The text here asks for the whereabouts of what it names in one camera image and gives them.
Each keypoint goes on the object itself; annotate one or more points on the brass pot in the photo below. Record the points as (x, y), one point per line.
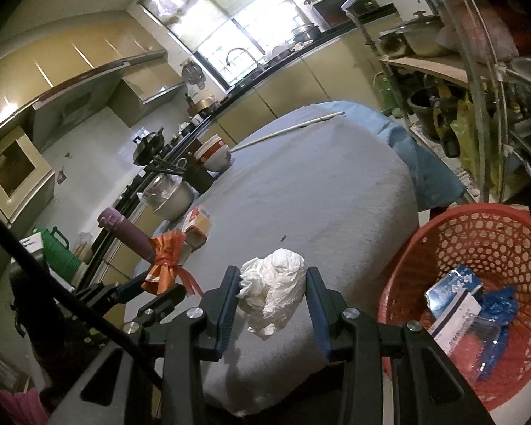
(204, 105)

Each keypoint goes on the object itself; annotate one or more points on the blue and silver packet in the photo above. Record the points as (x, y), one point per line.
(451, 287)

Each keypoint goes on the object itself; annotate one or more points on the kitchen window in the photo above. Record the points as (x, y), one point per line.
(212, 17)

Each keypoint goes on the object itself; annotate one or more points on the pink plastic bag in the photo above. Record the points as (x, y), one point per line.
(482, 31)

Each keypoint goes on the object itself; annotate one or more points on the black chopstick holder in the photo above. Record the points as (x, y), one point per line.
(199, 179)

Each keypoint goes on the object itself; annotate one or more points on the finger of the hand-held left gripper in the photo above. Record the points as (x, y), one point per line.
(161, 303)
(128, 288)

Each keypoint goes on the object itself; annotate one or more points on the white plastic bag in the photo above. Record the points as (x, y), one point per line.
(274, 283)

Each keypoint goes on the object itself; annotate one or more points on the green bottle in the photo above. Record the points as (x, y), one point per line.
(387, 97)

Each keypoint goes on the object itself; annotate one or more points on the black wok with lid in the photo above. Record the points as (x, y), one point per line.
(148, 146)

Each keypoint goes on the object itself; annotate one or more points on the small dark cooking pot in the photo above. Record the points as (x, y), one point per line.
(391, 44)

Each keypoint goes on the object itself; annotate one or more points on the red plastic bag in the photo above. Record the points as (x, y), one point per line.
(462, 352)

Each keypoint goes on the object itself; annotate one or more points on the small yellow wall cabinet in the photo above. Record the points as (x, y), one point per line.
(137, 97)

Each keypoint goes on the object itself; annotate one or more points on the orange plastic bag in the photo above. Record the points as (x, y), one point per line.
(166, 261)

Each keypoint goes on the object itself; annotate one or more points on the purple thermos bottle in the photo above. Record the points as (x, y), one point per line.
(124, 230)

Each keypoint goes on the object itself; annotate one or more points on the glass door wall cabinet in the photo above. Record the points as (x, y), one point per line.
(9, 168)

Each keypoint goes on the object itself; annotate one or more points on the black gas stove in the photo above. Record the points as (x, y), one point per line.
(130, 195)

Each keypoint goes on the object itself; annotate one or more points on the white bowl with red rim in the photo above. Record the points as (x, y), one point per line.
(209, 144)

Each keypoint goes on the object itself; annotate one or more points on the red plastic basket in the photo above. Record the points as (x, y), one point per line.
(447, 239)

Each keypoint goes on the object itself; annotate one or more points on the yellow upper cabinets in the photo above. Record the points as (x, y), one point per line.
(71, 40)

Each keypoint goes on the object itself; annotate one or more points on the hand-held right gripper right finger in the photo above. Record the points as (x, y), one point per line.
(317, 314)

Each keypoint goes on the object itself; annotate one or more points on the white thin rod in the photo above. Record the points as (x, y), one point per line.
(292, 127)

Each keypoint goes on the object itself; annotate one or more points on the large white bowl red band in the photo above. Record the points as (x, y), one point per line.
(217, 159)

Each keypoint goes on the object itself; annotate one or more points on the green thermos jug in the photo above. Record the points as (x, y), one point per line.
(62, 256)

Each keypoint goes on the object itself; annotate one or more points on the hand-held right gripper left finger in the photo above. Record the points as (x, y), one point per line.
(228, 307)

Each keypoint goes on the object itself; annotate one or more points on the metal shelf rack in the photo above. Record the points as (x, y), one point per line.
(425, 67)

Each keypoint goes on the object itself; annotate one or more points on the large steel cooking pot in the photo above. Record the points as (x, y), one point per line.
(420, 35)

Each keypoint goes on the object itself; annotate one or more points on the black microwave oven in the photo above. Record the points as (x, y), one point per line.
(336, 11)

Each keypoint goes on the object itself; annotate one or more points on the steel faucet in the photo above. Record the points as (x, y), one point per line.
(230, 55)

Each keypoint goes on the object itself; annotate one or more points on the white plastic appliance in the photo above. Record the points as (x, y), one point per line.
(30, 244)

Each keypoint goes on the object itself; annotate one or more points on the yellow plastic bag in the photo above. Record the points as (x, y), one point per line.
(469, 133)

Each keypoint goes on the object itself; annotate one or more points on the steel pot with lid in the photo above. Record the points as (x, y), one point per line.
(305, 33)

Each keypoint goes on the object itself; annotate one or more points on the steel basin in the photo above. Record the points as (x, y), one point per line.
(172, 199)

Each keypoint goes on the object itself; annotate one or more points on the red and white carton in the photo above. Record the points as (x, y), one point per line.
(199, 223)

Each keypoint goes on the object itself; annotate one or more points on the white medicine box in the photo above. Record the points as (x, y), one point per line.
(458, 319)

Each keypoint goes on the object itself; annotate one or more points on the steel range hood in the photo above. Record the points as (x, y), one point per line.
(84, 93)

